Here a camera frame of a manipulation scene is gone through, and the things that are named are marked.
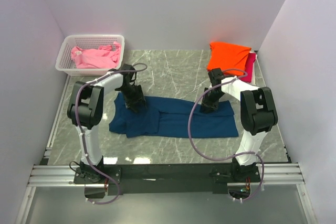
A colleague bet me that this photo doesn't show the pink t shirt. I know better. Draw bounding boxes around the pink t shirt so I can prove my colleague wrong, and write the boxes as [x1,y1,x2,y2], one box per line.
[71,42,122,69]

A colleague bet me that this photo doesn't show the folded white t shirt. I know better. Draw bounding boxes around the folded white t shirt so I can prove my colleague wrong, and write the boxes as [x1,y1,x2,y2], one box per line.
[250,51,257,86]

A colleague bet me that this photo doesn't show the white perforated plastic basket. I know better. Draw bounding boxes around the white perforated plastic basket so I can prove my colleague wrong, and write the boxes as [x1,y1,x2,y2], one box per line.
[55,34,125,77]

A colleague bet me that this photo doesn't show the folded magenta t shirt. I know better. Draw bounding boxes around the folded magenta t shirt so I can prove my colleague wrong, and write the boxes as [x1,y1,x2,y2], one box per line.
[241,52,257,83]

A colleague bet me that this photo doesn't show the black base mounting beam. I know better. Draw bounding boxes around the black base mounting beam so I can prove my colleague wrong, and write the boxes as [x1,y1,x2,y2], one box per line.
[73,163,261,196]

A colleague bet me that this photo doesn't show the aluminium extrusion rail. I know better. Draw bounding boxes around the aluminium extrusion rail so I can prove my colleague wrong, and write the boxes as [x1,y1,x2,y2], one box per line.
[27,163,305,187]

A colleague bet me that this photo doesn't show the folded orange t shirt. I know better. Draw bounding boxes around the folded orange t shirt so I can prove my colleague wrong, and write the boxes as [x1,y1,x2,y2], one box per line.
[206,41,251,76]

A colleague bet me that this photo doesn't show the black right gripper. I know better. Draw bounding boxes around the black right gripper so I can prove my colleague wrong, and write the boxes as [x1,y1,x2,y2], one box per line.
[199,88,225,115]

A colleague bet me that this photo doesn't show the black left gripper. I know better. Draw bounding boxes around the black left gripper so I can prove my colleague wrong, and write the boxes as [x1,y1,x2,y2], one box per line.
[119,84,146,113]

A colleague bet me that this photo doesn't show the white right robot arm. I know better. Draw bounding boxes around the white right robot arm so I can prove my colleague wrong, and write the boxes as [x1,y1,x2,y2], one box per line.
[200,68,278,182]

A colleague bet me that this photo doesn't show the navy blue t shirt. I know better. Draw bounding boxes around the navy blue t shirt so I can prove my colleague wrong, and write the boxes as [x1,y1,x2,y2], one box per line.
[109,93,238,138]

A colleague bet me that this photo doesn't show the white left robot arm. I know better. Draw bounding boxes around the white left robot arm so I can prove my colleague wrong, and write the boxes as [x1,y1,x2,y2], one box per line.
[67,63,147,183]

